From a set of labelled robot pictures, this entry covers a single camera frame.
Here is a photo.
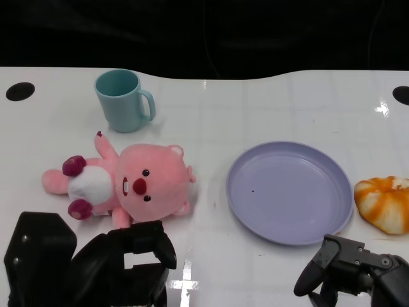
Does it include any purple plastic plate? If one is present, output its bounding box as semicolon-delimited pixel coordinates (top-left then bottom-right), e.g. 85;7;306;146
225;141;355;246

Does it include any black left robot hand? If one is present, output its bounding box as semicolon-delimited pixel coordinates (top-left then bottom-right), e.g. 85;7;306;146
72;220;178;307

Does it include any black backdrop cloth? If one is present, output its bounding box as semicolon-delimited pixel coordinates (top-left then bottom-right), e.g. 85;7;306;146
0;0;409;81

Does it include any pink plush doll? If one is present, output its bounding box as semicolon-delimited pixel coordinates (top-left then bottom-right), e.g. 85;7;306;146
41;130;195;230

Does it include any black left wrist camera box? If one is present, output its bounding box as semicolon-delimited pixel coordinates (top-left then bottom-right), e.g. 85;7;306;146
3;210;78;307

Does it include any teal plastic mug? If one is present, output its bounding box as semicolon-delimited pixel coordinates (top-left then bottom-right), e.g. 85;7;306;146
94;68;157;134

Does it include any orange white bread toy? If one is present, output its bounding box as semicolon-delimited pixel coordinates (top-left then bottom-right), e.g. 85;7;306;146
353;175;409;236

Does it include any black table grommet hole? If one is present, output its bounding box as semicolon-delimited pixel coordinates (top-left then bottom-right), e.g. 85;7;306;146
392;85;409;105
5;82;35;102

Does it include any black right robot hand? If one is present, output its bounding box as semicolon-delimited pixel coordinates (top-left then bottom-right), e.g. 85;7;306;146
293;233;409;307

